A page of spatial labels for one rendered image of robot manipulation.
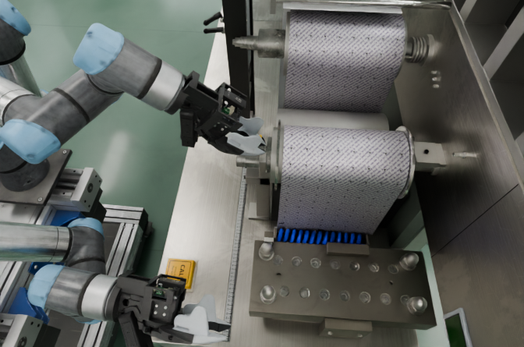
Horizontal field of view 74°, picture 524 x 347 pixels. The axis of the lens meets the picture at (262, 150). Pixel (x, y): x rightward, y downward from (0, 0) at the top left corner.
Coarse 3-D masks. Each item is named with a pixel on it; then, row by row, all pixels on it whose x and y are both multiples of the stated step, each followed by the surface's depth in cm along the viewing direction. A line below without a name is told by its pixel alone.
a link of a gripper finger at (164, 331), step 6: (156, 330) 59; (162, 330) 58; (168, 330) 59; (174, 330) 59; (156, 336) 59; (162, 336) 58; (168, 336) 58; (174, 336) 58; (180, 336) 58; (186, 336) 59; (192, 336) 58; (174, 342) 58; (180, 342) 58; (186, 342) 58; (192, 342) 58
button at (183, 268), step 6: (168, 258) 93; (168, 264) 92; (174, 264) 92; (180, 264) 92; (186, 264) 92; (192, 264) 92; (168, 270) 91; (174, 270) 91; (180, 270) 91; (186, 270) 91; (192, 270) 91; (180, 276) 90; (186, 276) 90; (192, 276) 91; (186, 282) 89; (186, 288) 89
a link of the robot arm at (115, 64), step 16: (96, 32) 50; (112, 32) 52; (80, 48) 49; (96, 48) 50; (112, 48) 51; (128, 48) 52; (80, 64) 51; (96, 64) 51; (112, 64) 51; (128, 64) 52; (144, 64) 53; (160, 64) 55; (96, 80) 55; (112, 80) 53; (128, 80) 53; (144, 80) 53
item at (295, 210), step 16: (288, 208) 78; (304, 208) 77; (320, 208) 77; (336, 208) 76; (352, 208) 76; (368, 208) 75; (384, 208) 75; (288, 224) 85; (304, 224) 84; (320, 224) 83; (336, 224) 83; (352, 224) 82; (368, 224) 82
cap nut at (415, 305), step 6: (408, 300) 76; (414, 300) 74; (420, 300) 72; (426, 300) 73; (408, 306) 76; (414, 306) 74; (420, 306) 72; (426, 306) 72; (414, 312) 74; (420, 312) 74
